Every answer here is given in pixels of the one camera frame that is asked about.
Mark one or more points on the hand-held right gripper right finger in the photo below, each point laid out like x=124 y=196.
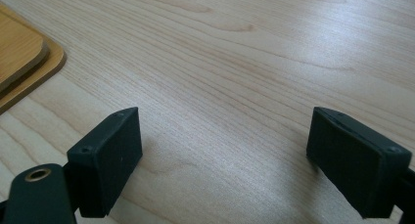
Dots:
x=355 y=171

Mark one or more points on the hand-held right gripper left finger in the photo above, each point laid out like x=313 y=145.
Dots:
x=107 y=165

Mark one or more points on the wooden coaster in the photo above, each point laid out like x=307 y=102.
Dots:
x=16 y=48
x=49 y=70

